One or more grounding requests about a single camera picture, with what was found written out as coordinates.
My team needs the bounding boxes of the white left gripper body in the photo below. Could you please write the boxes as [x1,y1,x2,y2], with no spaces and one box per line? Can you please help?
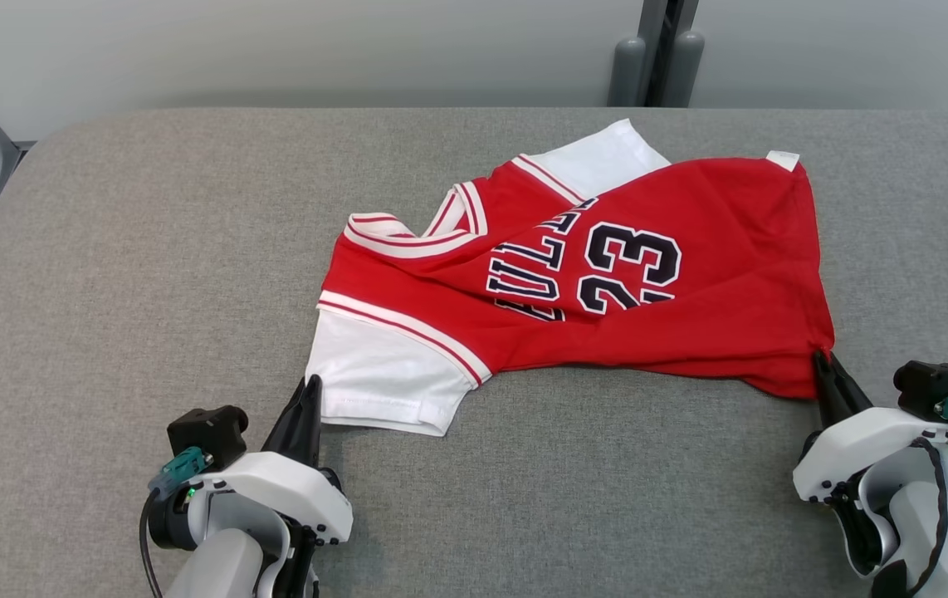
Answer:
[208,453,354,545]

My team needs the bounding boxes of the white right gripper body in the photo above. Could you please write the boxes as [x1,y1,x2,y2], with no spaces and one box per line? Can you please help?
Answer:
[792,407,948,503]

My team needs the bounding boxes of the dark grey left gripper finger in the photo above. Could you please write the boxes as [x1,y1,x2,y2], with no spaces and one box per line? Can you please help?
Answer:
[310,374,324,466]
[262,378,313,462]

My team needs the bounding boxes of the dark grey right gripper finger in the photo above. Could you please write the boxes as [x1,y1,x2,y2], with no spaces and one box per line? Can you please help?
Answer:
[829,353,873,420]
[812,350,844,431]

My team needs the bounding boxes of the red white basketball jersey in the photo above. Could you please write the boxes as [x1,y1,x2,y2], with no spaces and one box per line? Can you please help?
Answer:
[305,119,836,437]

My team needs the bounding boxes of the grey metal partition post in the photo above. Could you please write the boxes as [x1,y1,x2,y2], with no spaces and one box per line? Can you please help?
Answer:
[607,0,706,107]

